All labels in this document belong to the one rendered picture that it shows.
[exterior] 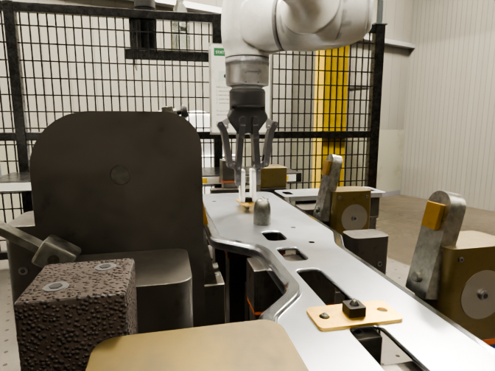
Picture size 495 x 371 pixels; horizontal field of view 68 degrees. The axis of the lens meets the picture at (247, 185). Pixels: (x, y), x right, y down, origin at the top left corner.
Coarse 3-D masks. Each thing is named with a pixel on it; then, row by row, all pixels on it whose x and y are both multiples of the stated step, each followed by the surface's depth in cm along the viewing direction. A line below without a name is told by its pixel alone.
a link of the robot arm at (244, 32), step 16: (224, 0) 71; (240, 0) 68; (256, 0) 67; (272, 0) 66; (224, 16) 71; (240, 16) 68; (256, 16) 67; (272, 16) 66; (224, 32) 71; (240, 32) 69; (256, 32) 68; (272, 32) 67; (224, 48) 73; (240, 48) 70; (256, 48) 70; (272, 48) 70
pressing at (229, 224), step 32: (256, 192) 98; (224, 224) 67; (288, 224) 67; (320, 224) 67; (256, 256) 53; (320, 256) 51; (352, 256) 51; (288, 288) 40; (352, 288) 41; (384, 288) 41; (288, 320) 34; (416, 320) 34; (448, 320) 35; (320, 352) 29; (352, 352) 29; (416, 352) 29; (448, 352) 29; (480, 352) 29
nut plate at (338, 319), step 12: (348, 300) 35; (372, 300) 37; (312, 312) 35; (336, 312) 35; (348, 312) 34; (360, 312) 34; (372, 312) 35; (384, 312) 35; (396, 312) 35; (324, 324) 33; (336, 324) 33; (348, 324) 33; (360, 324) 33; (372, 324) 33
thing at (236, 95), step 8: (232, 88) 75; (240, 88) 72; (248, 88) 72; (256, 88) 73; (232, 96) 74; (240, 96) 72; (248, 96) 72; (256, 96) 73; (264, 96) 75; (232, 104) 74; (240, 104) 73; (248, 104) 72; (256, 104) 73; (264, 104) 75; (232, 112) 75; (240, 112) 75; (248, 112) 75; (256, 112) 76; (264, 112) 76; (232, 120) 75; (248, 120) 76; (264, 120) 76; (248, 128) 76
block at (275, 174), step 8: (264, 168) 104; (272, 168) 104; (280, 168) 105; (264, 176) 104; (272, 176) 104; (280, 176) 105; (264, 184) 104; (272, 184) 105; (280, 184) 105; (272, 192) 106
